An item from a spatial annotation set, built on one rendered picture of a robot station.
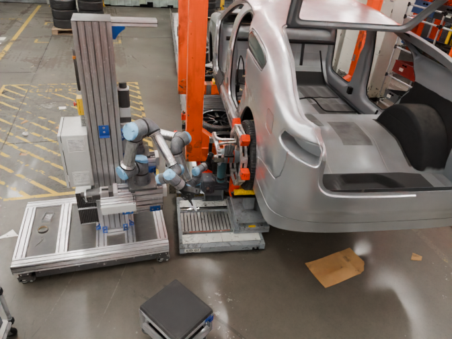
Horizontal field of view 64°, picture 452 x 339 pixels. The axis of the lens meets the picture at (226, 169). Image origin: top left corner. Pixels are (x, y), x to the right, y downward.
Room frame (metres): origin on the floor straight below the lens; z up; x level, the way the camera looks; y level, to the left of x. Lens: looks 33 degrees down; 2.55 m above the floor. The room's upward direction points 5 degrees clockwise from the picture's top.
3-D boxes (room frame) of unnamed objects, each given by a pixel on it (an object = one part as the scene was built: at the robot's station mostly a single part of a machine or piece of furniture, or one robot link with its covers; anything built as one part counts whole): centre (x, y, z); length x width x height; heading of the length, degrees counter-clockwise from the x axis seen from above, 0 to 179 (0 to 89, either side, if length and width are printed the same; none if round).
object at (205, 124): (4.47, 0.16, 0.39); 0.66 x 0.66 x 0.24
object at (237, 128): (2.91, -0.10, 0.85); 0.54 x 0.07 x 0.54; 12
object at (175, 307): (1.59, 0.25, 0.17); 0.43 x 0.36 x 0.34; 52
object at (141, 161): (2.40, 0.69, 0.98); 0.13 x 0.12 x 0.14; 145
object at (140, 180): (2.40, 0.68, 0.87); 0.15 x 0.15 x 0.10
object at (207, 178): (3.19, 0.06, 0.26); 0.42 x 0.18 x 0.35; 102
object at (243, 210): (2.94, -0.26, 0.32); 0.40 x 0.30 x 0.28; 12
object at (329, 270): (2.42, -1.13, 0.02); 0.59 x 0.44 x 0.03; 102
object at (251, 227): (2.94, -0.26, 0.13); 0.50 x 0.36 x 0.10; 12
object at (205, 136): (3.40, 0.04, 0.69); 0.52 x 0.17 x 0.35; 102
